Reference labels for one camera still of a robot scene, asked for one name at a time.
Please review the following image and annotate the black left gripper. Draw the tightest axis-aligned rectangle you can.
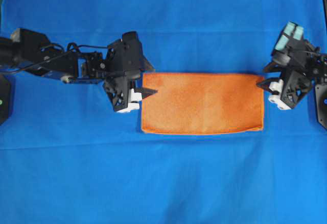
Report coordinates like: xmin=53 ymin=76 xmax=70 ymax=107
xmin=103 ymin=40 xmax=157 ymax=113

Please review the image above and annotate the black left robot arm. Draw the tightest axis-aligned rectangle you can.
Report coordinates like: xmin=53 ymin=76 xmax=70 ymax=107
xmin=1 ymin=28 xmax=157 ymax=113

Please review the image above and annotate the orange towel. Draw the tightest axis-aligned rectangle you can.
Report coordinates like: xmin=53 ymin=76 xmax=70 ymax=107
xmin=141 ymin=72 xmax=265 ymax=135

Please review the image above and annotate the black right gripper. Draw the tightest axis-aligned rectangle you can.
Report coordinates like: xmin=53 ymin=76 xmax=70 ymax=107
xmin=256 ymin=40 xmax=321 ymax=110

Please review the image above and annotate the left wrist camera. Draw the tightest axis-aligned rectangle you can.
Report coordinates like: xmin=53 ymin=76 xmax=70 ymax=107
xmin=122 ymin=31 xmax=155 ymax=71

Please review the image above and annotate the left camera cable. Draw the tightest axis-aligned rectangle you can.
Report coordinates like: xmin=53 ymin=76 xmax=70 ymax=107
xmin=0 ymin=44 xmax=113 ymax=74

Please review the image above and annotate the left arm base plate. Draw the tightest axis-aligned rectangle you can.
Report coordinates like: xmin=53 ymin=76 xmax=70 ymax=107
xmin=0 ymin=75 xmax=11 ymax=125

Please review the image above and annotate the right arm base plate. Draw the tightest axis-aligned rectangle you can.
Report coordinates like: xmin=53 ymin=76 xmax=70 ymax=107
xmin=315 ymin=83 xmax=327 ymax=129

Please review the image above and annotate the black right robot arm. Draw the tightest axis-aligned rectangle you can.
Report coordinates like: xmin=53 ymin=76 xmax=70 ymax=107
xmin=256 ymin=40 xmax=326 ymax=110

